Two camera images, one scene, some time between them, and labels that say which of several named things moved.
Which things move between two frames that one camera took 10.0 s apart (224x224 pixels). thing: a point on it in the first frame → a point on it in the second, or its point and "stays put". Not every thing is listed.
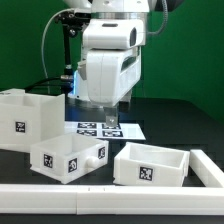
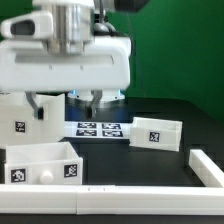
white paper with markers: x=123 y=131 stays put
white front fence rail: x=82 y=199 stays put
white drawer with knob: x=60 y=157 → x=43 y=164
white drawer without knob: x=142 y=164 → x=157 y=134
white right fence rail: x=209 y=172 stays put
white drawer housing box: x=27 y=118 stays put
